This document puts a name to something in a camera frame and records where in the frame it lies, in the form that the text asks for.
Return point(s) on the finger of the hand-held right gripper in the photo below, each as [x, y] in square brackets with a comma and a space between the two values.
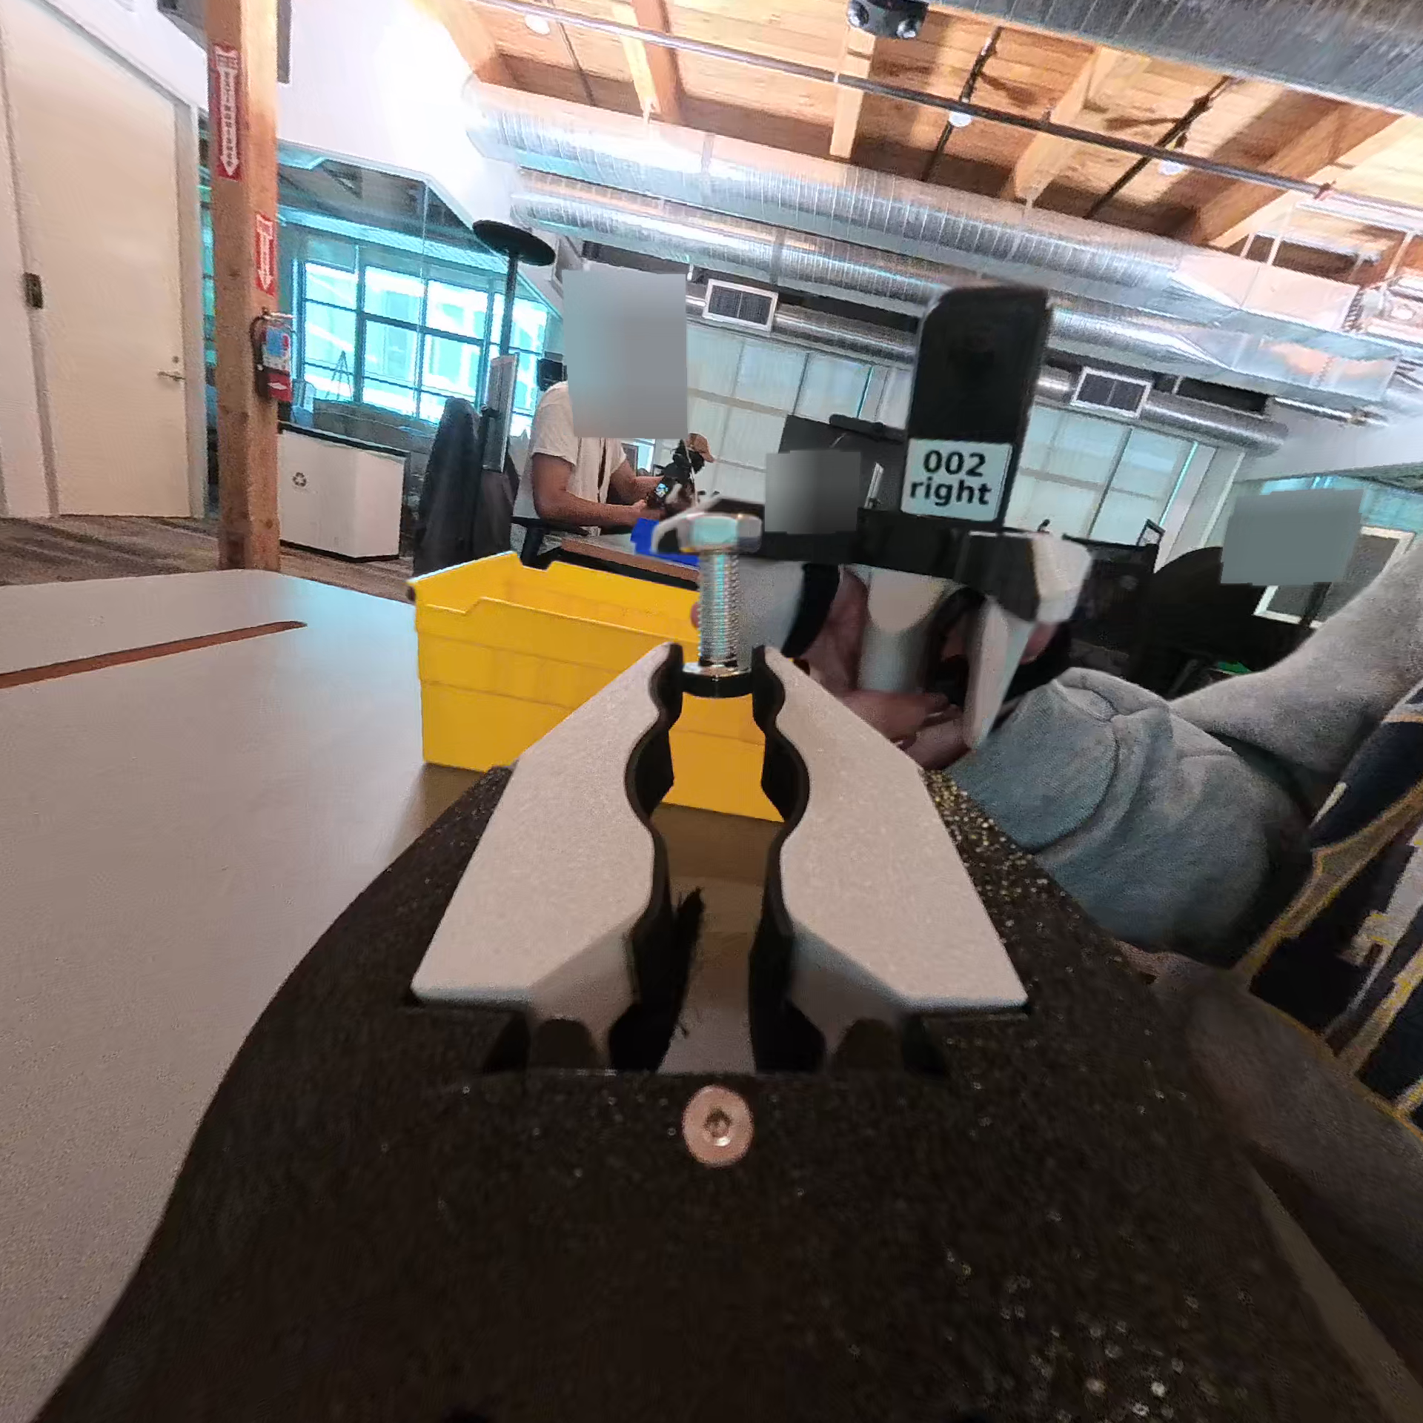
[1063, 578]
[661, 541]

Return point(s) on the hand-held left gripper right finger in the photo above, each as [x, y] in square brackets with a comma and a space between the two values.
[889, 878]

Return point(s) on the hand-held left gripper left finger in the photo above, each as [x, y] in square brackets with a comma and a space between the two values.
[543, 868]

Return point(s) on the silver hex bolt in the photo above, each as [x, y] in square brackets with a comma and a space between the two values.
[717, 611]

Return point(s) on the silver hex nut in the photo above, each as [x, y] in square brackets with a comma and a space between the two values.
[720, 667]

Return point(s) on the person's right forearm grey sleeve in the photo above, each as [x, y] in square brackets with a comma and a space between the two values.
[1167, 799]

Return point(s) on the person's right hand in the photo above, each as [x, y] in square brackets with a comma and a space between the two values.
[850, 645]

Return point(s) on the black monitor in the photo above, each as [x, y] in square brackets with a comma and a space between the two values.
[868, 432]

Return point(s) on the yellow plastic bin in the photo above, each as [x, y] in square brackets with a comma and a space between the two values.
[499, 688]

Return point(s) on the dark jacket on chair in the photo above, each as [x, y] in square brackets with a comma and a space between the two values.
[462, 489]

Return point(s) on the black floor lamp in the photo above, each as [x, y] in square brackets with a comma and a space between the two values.
[510, 239]

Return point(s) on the red fire extinguisher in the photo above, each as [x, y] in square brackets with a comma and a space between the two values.
[276, 367]

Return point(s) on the person's navy patterned top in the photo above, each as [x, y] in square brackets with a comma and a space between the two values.
[1366, 889]

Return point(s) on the white door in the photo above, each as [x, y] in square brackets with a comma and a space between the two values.
[111, 278]

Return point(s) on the white duct vent grille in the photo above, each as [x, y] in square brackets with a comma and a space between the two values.
[1111, 391]
[740, 302]

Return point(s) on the silver ceiling air duct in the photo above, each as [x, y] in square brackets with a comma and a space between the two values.
[889, 244]

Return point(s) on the black ceiling camera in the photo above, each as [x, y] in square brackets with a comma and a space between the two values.
[885, 17]

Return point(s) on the wooden post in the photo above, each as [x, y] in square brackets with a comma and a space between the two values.
[244, 445]

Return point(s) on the short red post sign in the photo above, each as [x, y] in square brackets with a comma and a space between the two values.
[265, 256]

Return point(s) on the long red post sign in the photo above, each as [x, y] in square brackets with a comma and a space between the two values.
[224, 111]

